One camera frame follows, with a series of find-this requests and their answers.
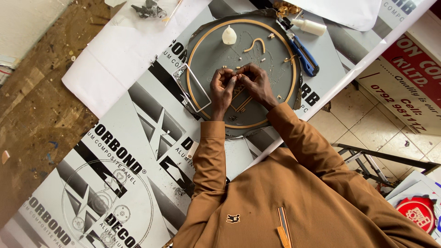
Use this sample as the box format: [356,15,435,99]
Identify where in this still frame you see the red round sign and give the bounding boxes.
[395,196,437,235]

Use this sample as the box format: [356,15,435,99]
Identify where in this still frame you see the scattered gold strip scraps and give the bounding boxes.
[220,32,297,101]

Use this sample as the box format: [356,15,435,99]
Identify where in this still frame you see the blue utility knife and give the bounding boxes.
[277,17,320,77]

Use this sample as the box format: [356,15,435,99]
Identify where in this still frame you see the person's right hand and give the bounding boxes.
[236,63,279,111]

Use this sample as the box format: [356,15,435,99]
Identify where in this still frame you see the white printed board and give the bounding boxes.
[385,170,441,244]

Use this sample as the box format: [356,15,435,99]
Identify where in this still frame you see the curved gold strip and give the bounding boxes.
[243,37,266,54]

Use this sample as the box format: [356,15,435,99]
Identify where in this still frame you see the clear acrylic rectangle frame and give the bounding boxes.
[172,63,212,113]

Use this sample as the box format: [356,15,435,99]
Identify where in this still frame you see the black metal frame stand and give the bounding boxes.
[332,143,441,188]

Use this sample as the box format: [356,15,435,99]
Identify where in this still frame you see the small white tube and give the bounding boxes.
[186,141,200,160]

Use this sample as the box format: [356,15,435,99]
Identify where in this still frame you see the grey metal pieces in bag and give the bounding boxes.
[130,0,169,19]

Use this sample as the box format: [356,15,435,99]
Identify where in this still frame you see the person's left hand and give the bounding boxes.
[210,68,238,115]

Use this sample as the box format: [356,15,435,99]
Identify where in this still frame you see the white glue bottle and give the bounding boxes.
[290,18,327,37]

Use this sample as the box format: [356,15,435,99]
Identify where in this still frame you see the clear acrylic gear circle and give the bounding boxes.
[61,159,154,248]

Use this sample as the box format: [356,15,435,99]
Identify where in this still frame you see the grey round disc gold rim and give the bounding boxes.
[185,10,303,135]

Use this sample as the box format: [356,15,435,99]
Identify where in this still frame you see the pile of wood shavings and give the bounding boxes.
[273,1,302,18]

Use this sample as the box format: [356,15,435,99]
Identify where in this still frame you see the printed grey composite panel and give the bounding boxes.
[0,0,438,248]

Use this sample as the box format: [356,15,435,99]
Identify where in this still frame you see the white crumpled paper sheet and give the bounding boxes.
[285,0,384,32]

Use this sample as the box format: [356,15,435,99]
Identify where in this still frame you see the red and white signboard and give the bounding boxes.
[355,32,441,137]

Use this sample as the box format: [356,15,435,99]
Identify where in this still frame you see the white cone nozzle cap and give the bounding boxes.
[222,25,237,45]

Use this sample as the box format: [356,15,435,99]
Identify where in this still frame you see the gold strip emblem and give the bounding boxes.
[229,88,254,113]

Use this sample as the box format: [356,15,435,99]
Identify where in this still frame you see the large white paper sheet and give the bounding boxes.
[61,0,212,119]

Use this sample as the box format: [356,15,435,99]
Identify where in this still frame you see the person's brown jacket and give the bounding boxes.
[172,102,441,248]

